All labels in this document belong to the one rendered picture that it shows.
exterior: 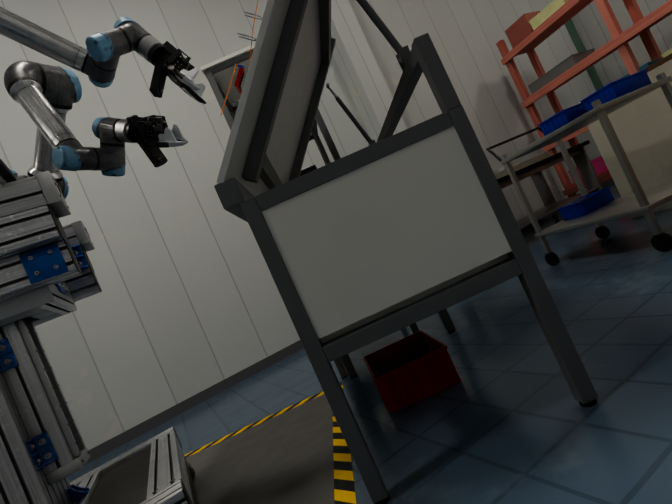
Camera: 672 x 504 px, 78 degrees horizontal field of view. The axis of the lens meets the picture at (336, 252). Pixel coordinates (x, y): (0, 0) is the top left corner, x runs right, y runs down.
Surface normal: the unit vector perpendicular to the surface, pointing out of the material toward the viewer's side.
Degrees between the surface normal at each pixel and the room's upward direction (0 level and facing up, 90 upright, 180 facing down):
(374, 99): 90
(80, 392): 90
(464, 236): 90
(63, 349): 90
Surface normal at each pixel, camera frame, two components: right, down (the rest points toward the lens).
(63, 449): 0.38, -0.20
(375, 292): 0.02, -0.04
